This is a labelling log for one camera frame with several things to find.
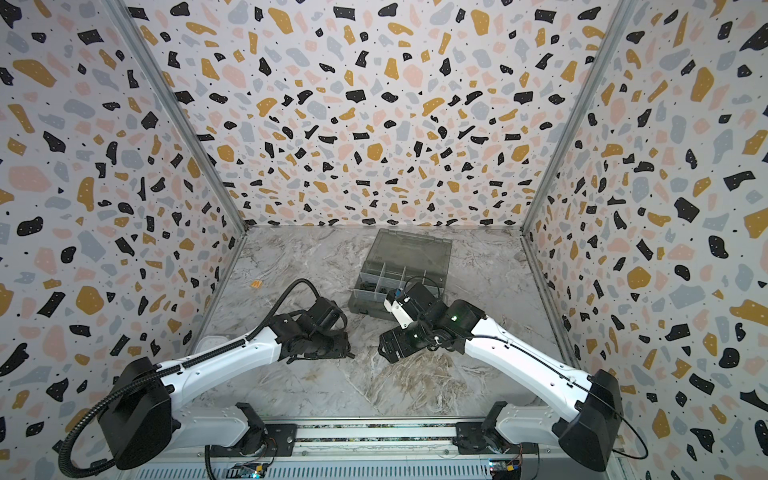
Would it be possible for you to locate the grey plastic compartment organizer box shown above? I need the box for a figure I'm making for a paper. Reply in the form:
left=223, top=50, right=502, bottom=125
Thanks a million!
left=348, top=229, right=452, bottom=320

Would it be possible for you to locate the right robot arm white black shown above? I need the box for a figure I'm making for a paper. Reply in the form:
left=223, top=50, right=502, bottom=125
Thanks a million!
left=378, top=284, right=624, bottom=472

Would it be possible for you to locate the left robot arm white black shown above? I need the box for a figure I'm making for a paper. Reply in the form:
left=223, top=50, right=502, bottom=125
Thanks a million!
left=97, top=297, right=351, bottom=470

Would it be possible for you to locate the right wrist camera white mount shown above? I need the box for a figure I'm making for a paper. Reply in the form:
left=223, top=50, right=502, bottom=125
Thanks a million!
left=384, top=288, right=420, bottom=329

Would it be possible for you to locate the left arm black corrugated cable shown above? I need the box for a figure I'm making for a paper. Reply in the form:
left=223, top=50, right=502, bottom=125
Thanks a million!
left=57, top=278, right=322, bottom=479

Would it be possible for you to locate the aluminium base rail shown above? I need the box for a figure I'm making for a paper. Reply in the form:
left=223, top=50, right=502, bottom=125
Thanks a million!
left=119, top=416, right=625, bottom=463

